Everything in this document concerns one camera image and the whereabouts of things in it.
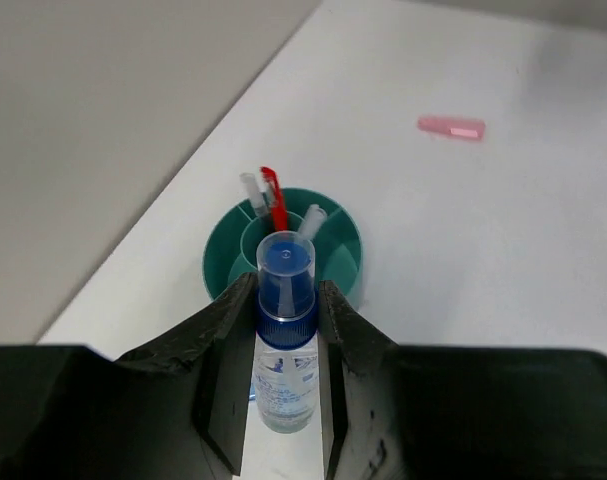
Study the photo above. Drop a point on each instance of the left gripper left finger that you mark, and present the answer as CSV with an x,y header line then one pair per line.
x,y
172,408

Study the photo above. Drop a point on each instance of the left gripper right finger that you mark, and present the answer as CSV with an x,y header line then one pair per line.
x,y
393,411

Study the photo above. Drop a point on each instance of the clear glue bottle blue cap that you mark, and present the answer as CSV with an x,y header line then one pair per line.
x,y
286,369

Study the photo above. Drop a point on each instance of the red pen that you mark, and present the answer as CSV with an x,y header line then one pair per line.
x,y
276,202

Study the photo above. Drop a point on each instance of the black pen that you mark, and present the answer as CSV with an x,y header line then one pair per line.
x,y
255,195

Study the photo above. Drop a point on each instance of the pink eraser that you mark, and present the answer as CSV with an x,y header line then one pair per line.
x,y
453,127

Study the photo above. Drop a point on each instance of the blue clear pen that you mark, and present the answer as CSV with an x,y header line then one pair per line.
x,y
314,218

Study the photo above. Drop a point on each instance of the teal round divided organizer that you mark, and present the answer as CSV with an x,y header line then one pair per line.
x,y
231,247

